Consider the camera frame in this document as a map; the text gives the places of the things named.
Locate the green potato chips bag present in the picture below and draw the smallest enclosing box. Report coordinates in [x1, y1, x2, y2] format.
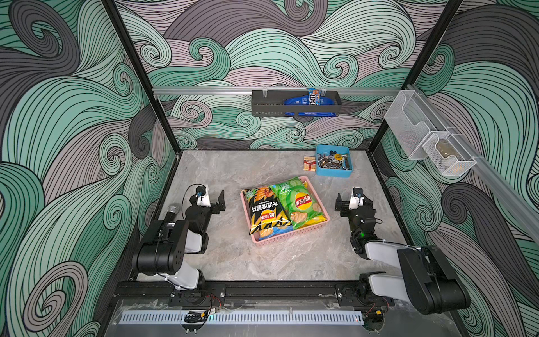
[270, 177, 327, 230]

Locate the black potato chips bag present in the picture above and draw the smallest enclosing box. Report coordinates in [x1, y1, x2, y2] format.
[242, 186, 291, 234]

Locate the blue potato chips bag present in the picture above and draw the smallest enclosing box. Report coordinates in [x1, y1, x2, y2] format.
[259, 226, 293, 241]

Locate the pink plastic basket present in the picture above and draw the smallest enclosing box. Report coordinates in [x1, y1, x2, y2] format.
[240, 176, 330, 247]

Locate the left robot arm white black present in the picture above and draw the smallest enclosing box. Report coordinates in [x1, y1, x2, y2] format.
[133, 185, 226, 291]

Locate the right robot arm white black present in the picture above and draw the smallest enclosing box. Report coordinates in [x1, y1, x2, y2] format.
[335, 188, 471, 315]

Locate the blue tray with small items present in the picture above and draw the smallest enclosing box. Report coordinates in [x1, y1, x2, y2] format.
[316, 145, 353, 178]

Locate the small red beige snack box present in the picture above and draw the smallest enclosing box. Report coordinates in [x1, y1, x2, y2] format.
[303, 156, 317, 172]

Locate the blue cookie package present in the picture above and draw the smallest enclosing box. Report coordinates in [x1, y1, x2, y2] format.
[284, 95, 341, 117]

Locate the small blue snack pack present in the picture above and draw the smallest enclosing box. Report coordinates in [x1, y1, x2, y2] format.
[308, 88, 321, 105]

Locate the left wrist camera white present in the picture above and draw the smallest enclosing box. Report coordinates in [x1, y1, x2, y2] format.
[195, 184, 211, 207]

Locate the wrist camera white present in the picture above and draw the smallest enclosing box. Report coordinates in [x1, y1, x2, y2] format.
[195, 184, 211, 207]
[348, 188, 365, 210]

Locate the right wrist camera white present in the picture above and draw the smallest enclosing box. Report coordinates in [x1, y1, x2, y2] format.
[348, 188, 365, 210]

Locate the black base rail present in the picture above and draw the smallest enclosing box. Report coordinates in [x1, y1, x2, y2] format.
[113, 279, 397, 309]

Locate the white slotted cable duct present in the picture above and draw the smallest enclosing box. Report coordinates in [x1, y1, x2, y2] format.
[119, 310, 364, 326]

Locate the small clear wall bin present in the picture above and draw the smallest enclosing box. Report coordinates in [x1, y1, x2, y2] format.
[422, 131, 477, 177]

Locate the large clear wall bin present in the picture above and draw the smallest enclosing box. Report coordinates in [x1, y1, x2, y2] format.
[385, 90, 444, 160]

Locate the black wall shelf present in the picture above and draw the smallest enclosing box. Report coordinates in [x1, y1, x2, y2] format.
[251, 89, 342, 117]

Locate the back aluminium rail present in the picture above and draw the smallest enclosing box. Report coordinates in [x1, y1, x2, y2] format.
[153, 86, 400, 96]

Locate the aluminium rail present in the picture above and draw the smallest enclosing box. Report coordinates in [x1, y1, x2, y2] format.
[153, 86, 400, 96]
[406, 84, 538, 244]

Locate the right black frame post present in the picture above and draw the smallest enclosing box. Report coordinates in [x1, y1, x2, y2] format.
[368, 0, 464, 152]

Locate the black frame post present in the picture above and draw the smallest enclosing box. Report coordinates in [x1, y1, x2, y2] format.
[368, 0, 464, 152]
[101, 0, 182, 158]

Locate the right aluminium rail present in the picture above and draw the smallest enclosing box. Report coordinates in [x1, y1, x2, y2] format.
[406, 84, 538, 244]

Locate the left black frame post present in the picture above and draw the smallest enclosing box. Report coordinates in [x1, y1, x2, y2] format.
[101, 0, 182, 158]

